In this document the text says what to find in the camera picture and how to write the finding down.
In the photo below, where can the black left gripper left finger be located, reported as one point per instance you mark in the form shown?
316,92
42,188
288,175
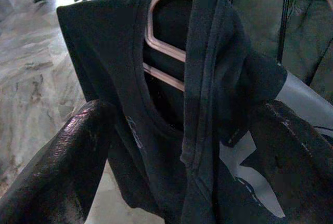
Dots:
52,177

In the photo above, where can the grey-green leather sofa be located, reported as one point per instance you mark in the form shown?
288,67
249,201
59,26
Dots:
307,39

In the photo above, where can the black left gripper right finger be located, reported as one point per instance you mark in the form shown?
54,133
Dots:
299,169

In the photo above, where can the black drying rack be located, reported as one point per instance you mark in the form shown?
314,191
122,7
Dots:
286,13

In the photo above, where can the black printed shirt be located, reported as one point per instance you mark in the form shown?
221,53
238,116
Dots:
104,52

